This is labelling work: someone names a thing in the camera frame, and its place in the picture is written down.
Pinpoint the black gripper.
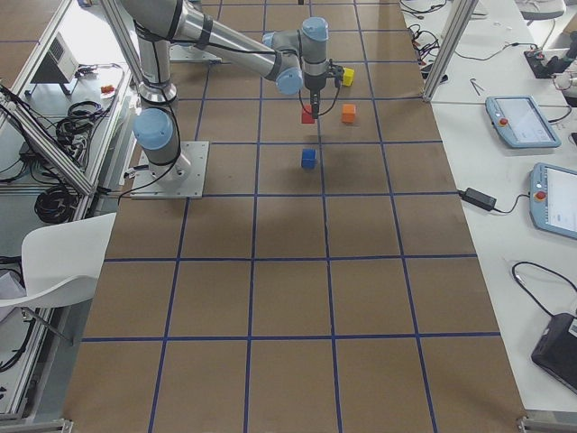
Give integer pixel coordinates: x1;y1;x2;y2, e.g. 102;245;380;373
302;60;343;118

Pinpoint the red block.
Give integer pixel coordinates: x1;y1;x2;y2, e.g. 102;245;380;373
301;105;316;124

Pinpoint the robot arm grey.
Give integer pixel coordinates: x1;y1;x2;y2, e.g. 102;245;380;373
122;1;344;183

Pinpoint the yellow block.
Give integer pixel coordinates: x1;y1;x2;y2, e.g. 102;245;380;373
342;68;355;88

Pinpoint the orange block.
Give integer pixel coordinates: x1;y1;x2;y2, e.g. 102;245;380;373
341;104;357;124

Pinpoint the blue block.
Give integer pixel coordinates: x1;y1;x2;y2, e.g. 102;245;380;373
301;148;316;170

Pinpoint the black power brick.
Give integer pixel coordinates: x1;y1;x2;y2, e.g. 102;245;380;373
458;188;497;211

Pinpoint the upper teach pendant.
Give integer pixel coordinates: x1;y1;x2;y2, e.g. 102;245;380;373
485;96;561;149

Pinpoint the teach pendant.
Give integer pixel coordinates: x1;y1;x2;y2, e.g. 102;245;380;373
529;163;576;239
485;96;561;149

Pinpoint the grey control box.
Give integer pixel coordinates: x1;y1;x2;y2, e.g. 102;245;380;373
31;32;79;96

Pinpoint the lower teach pendant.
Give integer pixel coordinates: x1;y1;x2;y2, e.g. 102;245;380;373
529;163;576;239

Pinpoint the white chair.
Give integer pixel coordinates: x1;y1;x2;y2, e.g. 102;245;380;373
1;213;116;309

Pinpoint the black laptop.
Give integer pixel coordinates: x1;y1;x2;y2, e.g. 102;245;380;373
531;313;576;392

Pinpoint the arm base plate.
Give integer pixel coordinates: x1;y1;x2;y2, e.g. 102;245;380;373
130;141;209;199

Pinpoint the aluminium frame post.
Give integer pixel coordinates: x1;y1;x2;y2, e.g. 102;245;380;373
423;0;478;102

